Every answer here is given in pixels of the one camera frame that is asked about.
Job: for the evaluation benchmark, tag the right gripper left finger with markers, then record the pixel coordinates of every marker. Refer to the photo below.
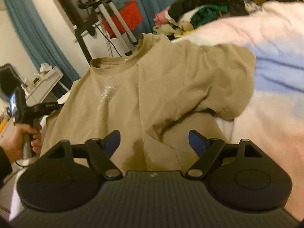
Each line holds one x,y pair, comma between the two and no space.
100,151

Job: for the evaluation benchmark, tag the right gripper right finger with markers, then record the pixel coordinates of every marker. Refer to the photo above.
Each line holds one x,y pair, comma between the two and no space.
207,150

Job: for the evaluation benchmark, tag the tan t-shirt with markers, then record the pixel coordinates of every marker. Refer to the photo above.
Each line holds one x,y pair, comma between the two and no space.
154,98

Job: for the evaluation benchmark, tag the pile of mixed clothes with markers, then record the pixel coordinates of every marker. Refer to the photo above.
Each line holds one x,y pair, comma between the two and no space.
184,16

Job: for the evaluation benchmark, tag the person left hand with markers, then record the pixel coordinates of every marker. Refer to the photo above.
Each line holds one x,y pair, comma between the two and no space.
12,146

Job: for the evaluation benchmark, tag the white dressing table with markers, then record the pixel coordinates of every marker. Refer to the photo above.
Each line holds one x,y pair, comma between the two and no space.
45,86

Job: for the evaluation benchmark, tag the white tissue box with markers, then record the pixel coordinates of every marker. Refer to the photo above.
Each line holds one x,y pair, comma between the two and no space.
45,68

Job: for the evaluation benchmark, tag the blue curtain left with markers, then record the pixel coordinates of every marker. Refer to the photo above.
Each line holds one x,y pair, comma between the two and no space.
36,39

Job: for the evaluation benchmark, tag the pastel tie-dye duvet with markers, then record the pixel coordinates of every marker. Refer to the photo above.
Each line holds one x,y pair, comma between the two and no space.
273,118

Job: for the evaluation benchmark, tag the red cloth bag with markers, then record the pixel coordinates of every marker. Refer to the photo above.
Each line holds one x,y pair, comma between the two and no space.
130,14

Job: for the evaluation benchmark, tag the black wavy frame mirror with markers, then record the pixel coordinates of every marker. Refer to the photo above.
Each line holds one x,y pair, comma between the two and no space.
9,81

